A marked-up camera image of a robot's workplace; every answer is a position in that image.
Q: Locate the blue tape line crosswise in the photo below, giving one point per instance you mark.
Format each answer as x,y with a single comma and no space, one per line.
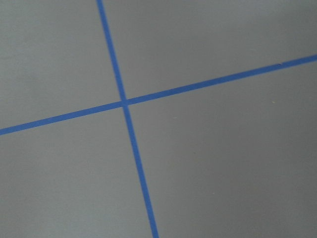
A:
157,95

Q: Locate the blue tape line lengthwise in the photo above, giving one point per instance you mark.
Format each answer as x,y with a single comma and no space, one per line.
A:
128,119

